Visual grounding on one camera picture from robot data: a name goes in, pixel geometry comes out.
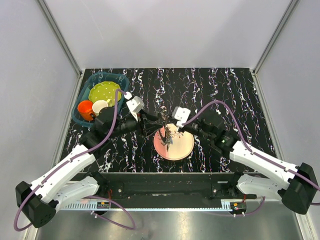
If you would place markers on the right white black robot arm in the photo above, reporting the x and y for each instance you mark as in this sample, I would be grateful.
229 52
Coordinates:
294 185

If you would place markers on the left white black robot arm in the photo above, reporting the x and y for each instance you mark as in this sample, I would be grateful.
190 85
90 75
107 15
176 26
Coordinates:
40 200

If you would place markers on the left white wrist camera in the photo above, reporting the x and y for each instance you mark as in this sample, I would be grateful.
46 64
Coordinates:
134 103

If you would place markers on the yellow-green dotted plate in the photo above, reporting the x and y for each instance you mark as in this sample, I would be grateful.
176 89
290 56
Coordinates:
106 91

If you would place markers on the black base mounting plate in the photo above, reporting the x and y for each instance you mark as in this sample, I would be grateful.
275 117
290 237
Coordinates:
120 185

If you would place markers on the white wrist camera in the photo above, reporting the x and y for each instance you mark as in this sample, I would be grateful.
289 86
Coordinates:
180 114
134 103

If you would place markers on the large metal keyring with keys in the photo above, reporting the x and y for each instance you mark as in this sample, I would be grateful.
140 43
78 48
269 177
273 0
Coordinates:
164 134

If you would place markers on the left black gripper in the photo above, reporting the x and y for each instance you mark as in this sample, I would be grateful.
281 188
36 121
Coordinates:
147 125

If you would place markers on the aluminium front rail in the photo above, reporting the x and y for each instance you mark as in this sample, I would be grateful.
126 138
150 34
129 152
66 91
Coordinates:
75 205

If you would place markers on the cream mug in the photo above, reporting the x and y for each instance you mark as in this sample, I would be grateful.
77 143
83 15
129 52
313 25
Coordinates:
99 105

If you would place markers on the orange plastic cup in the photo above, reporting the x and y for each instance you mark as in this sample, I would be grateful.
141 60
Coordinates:
85 109

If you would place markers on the pink and cream round plate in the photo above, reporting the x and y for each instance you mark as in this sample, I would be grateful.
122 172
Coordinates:
181 148

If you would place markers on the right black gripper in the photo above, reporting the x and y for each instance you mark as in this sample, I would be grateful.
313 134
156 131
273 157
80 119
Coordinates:
181 129

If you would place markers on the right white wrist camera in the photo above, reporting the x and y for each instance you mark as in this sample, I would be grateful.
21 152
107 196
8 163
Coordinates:
180 114

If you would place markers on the teal plastic bin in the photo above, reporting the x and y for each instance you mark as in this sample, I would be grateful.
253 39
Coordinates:
94 79

